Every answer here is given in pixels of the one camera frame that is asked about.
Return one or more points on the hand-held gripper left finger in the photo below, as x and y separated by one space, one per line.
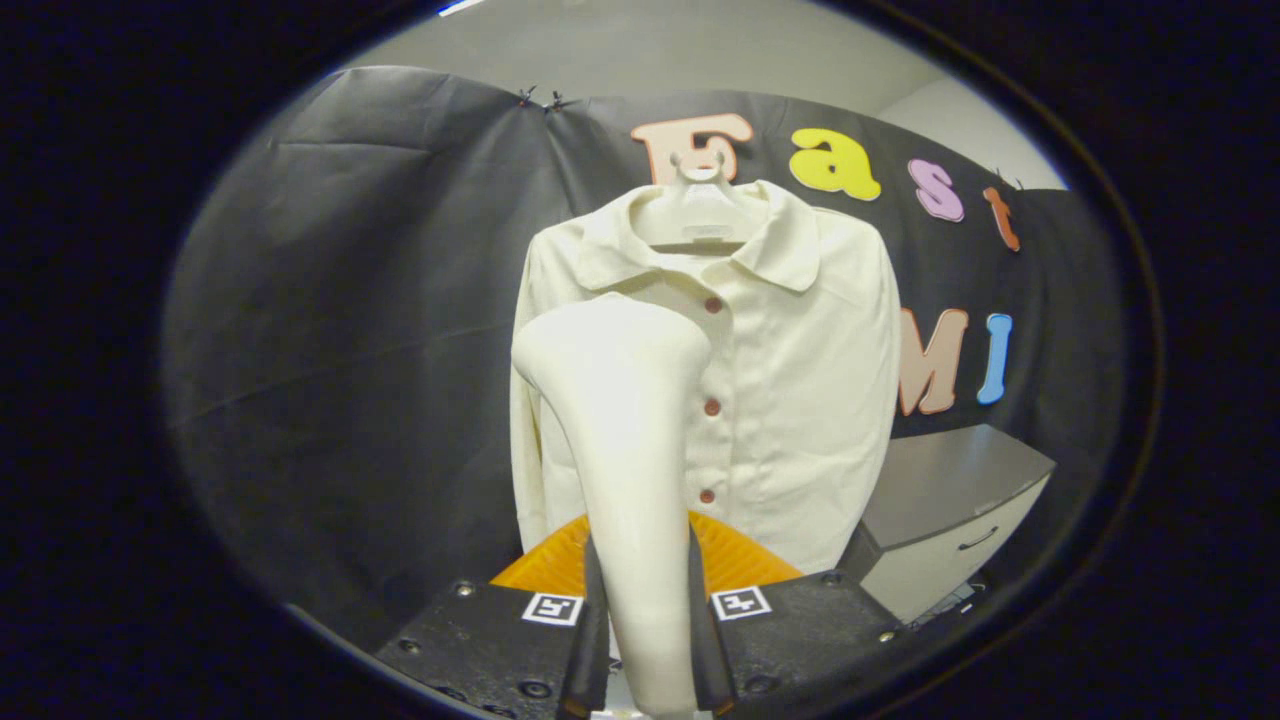
500 640

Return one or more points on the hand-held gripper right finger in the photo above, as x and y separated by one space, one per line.
800 630

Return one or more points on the cream button-up shirt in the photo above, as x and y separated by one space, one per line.
800 400

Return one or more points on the white garment steamer head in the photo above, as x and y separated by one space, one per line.
625 430

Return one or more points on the grey and white cabinet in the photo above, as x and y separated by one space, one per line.
940 490

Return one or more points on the white plastic hanger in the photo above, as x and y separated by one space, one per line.
700 215

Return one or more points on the ceiling light panel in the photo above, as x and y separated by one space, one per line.
460 6

